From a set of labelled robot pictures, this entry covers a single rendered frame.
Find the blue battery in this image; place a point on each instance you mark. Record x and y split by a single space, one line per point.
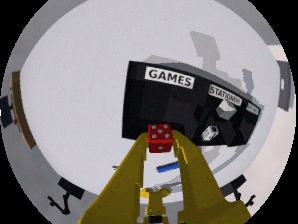
167 167

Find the red die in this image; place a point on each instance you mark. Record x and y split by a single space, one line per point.
160 138

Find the white domino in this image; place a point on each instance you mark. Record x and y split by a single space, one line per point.
114 168

